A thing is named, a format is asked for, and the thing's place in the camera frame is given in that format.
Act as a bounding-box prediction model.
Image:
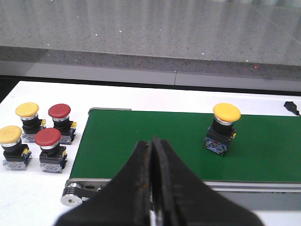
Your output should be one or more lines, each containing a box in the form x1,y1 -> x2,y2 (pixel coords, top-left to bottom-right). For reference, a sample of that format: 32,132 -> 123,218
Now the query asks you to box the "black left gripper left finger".
56,141 -> 151,226

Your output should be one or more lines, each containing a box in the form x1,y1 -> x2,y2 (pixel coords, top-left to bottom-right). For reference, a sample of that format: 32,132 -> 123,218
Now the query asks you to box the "red push button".
34,128 -> 67,173
48,104 -> 77,145

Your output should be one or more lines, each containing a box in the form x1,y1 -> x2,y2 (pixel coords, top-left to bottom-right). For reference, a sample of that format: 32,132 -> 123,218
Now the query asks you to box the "yellow push button back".
15,102 -> 46,143

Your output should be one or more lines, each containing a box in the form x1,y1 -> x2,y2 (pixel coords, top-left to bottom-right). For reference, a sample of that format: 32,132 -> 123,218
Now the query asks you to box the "grey stone slab left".
0,0 -> 301,70

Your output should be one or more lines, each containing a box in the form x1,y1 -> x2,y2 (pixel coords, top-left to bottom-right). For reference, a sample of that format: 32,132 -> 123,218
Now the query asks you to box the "yellow push button edge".
0,125 -> 31,171

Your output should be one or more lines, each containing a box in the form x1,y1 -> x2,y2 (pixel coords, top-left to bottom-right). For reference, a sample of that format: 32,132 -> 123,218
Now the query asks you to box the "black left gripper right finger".
152,137 -> 263,226

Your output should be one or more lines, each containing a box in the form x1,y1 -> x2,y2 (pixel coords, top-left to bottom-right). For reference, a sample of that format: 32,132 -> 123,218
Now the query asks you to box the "red push button back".
48,104 -> 77,145

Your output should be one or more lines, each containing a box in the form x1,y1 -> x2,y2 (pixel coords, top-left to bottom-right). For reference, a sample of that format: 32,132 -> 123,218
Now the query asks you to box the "green conveyor belt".
69,110 -> 301,184

